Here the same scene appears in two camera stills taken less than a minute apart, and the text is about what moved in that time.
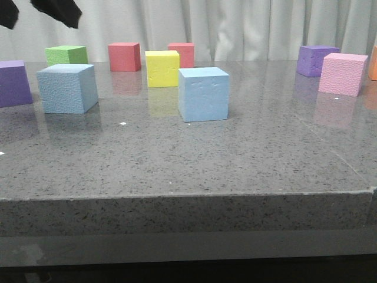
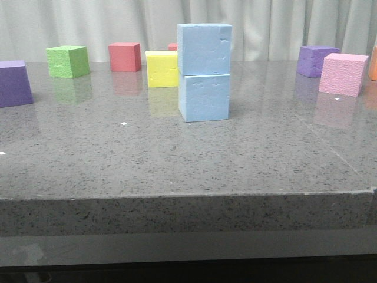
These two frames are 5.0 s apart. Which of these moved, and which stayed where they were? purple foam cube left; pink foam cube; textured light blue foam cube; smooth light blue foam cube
Moved: textured light blue foam cube
Stayed: pink foam cube; smooth light blue foam cube; purple foam cube left
